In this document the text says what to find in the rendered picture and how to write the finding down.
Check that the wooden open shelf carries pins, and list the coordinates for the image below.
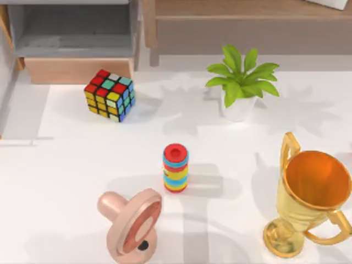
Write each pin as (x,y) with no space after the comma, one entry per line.
(247,27)

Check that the green plant in white pot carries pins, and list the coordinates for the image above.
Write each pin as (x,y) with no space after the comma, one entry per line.
(239,82)

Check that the gold trophy cup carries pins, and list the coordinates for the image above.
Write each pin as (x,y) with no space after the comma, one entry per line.
(308,189)

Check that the pink pacifier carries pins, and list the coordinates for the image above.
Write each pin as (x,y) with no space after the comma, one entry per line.
(132,228)

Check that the colourful puzzle cube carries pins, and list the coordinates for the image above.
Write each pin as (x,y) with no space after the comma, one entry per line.
(109,95)

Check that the stack of coloured rings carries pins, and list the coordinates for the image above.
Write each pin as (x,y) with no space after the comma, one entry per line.
(175,170)

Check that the pale wooden drawer front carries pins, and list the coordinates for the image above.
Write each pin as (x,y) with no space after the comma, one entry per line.
(78,70)

